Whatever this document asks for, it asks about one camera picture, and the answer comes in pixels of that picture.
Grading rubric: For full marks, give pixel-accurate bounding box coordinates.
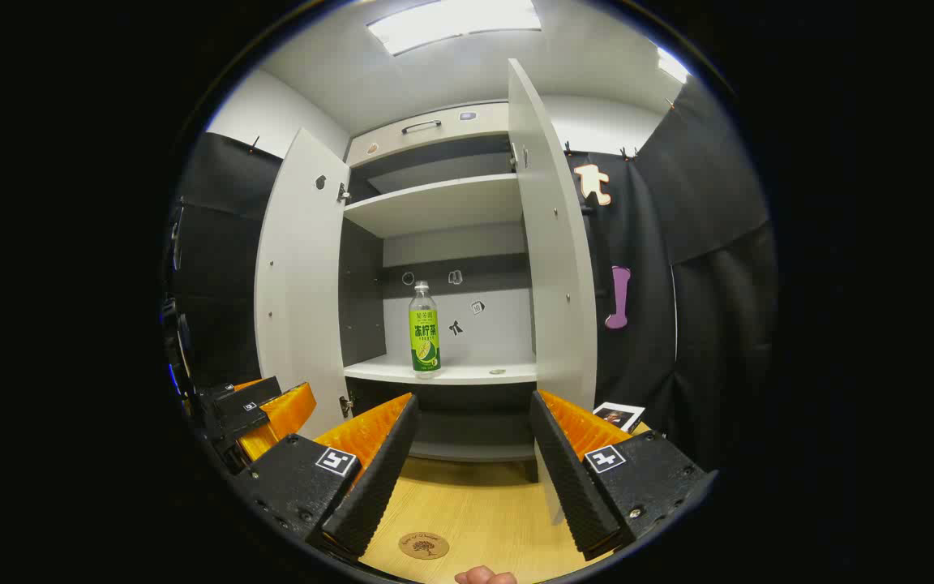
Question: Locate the small ceiling light panel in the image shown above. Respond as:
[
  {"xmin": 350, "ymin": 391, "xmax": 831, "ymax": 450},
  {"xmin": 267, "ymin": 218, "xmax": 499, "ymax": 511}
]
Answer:
[{"xmin": 656, "ymin": 46, "xmax": 691, "ymax": 84}]

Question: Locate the black backdrop cloth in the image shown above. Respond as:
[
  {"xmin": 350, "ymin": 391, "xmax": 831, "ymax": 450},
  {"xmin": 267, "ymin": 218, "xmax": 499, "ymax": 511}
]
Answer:
[{"xmin": 163, "ymin": 77, "xmax": 778, "ymax": 471}]

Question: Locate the grey cabinet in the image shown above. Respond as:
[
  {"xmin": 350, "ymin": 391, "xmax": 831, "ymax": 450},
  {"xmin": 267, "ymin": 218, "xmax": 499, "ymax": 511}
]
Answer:
[{"xmin": 340, "ymin": 101, "xmax": 541, "ymax": 485}]

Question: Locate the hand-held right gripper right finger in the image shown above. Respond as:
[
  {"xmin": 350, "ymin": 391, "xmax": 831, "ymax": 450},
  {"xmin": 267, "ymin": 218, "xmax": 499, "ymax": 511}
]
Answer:
[{"xmin": 529, "ymin": 389, "xmax": 718, "ymax": 562}]

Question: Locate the green label bottle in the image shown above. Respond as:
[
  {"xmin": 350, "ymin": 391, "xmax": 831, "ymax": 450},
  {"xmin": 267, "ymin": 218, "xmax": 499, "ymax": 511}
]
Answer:
[{"xmin": 409, "ymin": 281, "xmax": 442, "ymax": 380}]

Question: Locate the grey cabinet door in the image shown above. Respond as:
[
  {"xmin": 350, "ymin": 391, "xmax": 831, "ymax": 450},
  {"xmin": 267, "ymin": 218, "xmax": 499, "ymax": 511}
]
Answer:
[
  {"xmin": 508, "ymin": 58, "xmax": 599, "ymax": 526},
  {"xmin": 255, "ymin": 127, "xmax": 352, "ymax": 439}
]

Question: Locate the round brown coaster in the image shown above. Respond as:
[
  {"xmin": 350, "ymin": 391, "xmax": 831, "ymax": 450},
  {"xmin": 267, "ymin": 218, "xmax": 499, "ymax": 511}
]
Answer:
[{"xmin": 398, "ymin": 531, "xmax": 450, "ymax": 560}]

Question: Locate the large ceiling light panel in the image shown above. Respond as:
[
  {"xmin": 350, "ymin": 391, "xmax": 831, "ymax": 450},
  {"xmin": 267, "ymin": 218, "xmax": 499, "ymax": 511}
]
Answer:
[{"xmin": 366, "ymin": 0, "xmax": 542, "ymax": 56}]

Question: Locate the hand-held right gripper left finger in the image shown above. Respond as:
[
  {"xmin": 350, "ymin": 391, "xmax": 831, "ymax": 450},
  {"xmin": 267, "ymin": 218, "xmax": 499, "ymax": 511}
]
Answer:
[{"xmin": 232, "ymin": 393, "xmax": 421, "ymax": 562}]

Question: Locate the white book with dark photo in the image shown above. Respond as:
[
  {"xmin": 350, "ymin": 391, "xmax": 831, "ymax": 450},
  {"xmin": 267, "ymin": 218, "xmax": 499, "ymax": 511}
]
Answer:
[{"xmin": 593, "ymin": 401, "xmax": 646, "ymax": 435}]

